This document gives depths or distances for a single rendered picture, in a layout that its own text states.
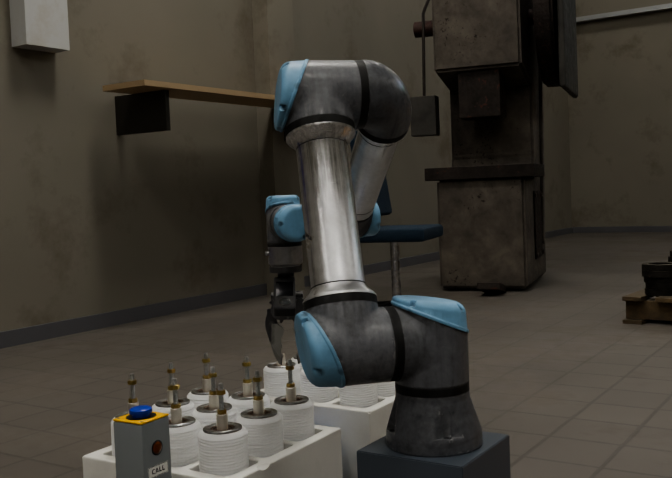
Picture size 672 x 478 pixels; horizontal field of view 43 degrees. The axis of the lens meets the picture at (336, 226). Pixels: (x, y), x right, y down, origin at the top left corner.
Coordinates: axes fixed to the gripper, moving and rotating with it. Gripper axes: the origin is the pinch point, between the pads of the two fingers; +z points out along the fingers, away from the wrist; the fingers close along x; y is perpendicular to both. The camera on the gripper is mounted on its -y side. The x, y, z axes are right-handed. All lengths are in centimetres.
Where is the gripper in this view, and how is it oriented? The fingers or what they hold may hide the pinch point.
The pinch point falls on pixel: (289, 358)
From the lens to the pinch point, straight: 185.6
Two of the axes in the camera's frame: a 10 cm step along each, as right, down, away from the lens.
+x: -10.0, 0.4, -0.6
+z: 0.4, 10.0, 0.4
